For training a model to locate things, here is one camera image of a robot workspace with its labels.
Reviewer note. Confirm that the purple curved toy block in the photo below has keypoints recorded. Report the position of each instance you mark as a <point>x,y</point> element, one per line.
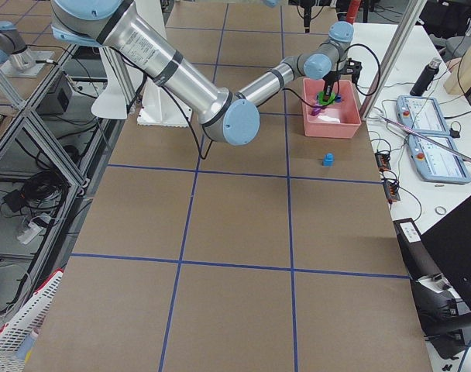
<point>316,110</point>

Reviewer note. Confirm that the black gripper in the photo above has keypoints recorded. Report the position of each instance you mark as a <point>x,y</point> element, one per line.
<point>330,84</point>

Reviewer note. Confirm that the teach pendant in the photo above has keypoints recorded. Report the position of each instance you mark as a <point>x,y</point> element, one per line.
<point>435,164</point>
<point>422,114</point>

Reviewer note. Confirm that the metal grabber stick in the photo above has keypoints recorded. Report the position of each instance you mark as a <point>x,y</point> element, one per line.
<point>423,137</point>

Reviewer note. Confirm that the lower teach pendant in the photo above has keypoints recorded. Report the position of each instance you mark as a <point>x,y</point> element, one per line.
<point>435,164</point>

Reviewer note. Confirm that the small blue toy block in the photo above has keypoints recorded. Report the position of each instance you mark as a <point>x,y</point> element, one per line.
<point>328,160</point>

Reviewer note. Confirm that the black water bottle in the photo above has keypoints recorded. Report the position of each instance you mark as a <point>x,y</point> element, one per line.
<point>426,77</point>

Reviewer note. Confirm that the upper teach pendant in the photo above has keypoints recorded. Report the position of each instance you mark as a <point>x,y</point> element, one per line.
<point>422,114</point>

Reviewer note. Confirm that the aluminium frame post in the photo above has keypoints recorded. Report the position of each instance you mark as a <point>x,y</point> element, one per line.
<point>396,45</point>

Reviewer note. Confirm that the neighbouring robot arm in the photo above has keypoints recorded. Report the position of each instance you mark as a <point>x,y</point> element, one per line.
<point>11,43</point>

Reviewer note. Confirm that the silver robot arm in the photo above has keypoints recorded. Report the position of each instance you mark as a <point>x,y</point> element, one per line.
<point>222,115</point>

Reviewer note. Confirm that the white plastic basket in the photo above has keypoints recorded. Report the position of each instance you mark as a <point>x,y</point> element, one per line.
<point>18,336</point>

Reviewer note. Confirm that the green toy block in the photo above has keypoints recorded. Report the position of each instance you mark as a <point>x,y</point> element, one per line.
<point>323,99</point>

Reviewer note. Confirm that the black laptop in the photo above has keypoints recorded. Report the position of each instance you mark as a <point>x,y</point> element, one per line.
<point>448,243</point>

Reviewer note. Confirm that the pink plastic box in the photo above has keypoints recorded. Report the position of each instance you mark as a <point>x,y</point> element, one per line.
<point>339,120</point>

